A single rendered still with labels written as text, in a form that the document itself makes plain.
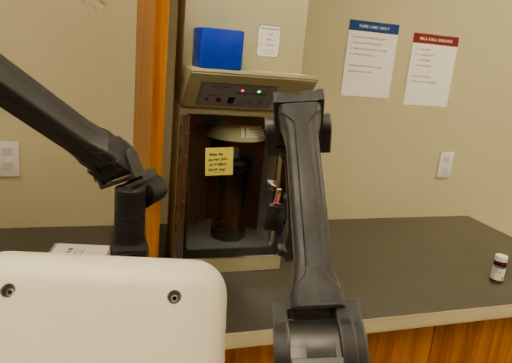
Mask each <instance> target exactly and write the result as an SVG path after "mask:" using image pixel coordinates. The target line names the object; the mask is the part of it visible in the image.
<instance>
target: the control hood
mask: <svg viewBox="0 0 512 363"><path fill-rule="evenodd" d="M202 82H216V83H228V84H240V85H262V86H273V87H278V89H277V92H296V95H300V92H301V91H309V90H313V89H314V87H315V86H316V84H317V82H318V77H317V76H312V75H305V74H300V73H291V72H271V71H261V70H251V69H241V70H240V71H237V70H227V69H208V68H200V67H197V66H193V65H183V66H182V78H181V105H182V106H189V107H205V108H234V109H250V110H266V111H274V99H273V100H272V102H271V103H270V106H269V108H246V107H231V106H215V105H201V104H196V102H197V97H198V94H199V91H200V86H201V84H202Z"/></svg>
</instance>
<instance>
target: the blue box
mask: <svg viewBox="0 0 512 363"><path fill-rule="evenodd" d="M193 40H194V41H193V55H192V65H193V66H197V67H200V68H208V69H227V70H237V71H240V70H241V69H242V52H243V43H244V31H234V30H226V29H219V28H211V27H195V28H194V38H193Z"/></svg>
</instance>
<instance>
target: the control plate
mask: <svg viewBox="0 0 512 363"><path fill-rule="evenodd" d="M242 89H244V90H245V91H244V92H241V90H242ZM277 89H278V87H273V86H262V85H240V84H228V83H216V82H202V84H201V86H200V91H199V94H198V97H197V102H196V104H201V105H215V106H231V107H246V108H269V106H270V103H271V102H272V100H273V98H274V97H273V92H276V91H277ZM258 90H261V93H257V91H258ZM229 97H232V98H235V100H234V101H233V104H228V103H227V101H228V99H229ZM204 98H208V99H209V100H207V101H206V100H204ZM217 98H221V101H220V102H216V99H217ZM241 99H243V100H244V101H243V102H241V101H240V100H241ZM250 100H252V101H253V102H252V103H251V102H249V101H250ZM258 101H262V102H261V103H259V102H258Z"/></svg>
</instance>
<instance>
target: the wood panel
mask: <svg viewBox="0 0 512 363"><path fill-rule="evenodd" d="M169 5H170V0H137V19H136V70H135V96H134V122H133V147H134V148H135V150H136V151H137V153H138V156H139V159H140V162H141V163H142V167H143V169H149V168H155V170H156V171H157V173H158V175H160V176H161V177H162V160H163V142H164V125H165V91H166V73H167V56H168V22H169ZM160 210H161V200H160V201H157V202H156V203H154V204H152V205H151V206H149V207H147V208H146V212H145V235H146V241H147V243H148V247H149V256H147V257H152V258H158V245H159V228H160Z"/></svg>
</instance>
